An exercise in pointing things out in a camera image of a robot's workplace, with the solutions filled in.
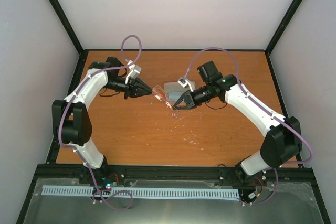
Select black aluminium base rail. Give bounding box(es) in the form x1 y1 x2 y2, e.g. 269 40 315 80
35 163 316 189

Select black enclosure frame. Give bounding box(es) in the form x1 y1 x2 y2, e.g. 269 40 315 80
17 0 330 223

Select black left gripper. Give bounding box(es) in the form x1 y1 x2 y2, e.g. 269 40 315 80
103 76 152 100

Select light blue cable duct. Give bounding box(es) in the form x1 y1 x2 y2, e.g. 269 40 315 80
41 185 239 201

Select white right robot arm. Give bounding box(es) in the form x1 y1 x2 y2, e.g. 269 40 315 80
173 61 302 184

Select light blue cleaning cloth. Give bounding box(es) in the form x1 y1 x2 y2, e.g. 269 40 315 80
167 92 183 102

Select pink sunglasses case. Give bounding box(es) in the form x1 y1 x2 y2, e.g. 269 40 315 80
163 82 190 94

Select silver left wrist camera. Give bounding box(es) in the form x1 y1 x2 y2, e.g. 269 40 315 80
125 60 142 84

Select orange sunglasses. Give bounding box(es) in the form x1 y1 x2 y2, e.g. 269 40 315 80
152 85 180 118

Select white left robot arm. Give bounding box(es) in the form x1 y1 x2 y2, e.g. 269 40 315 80
52 57 152 184

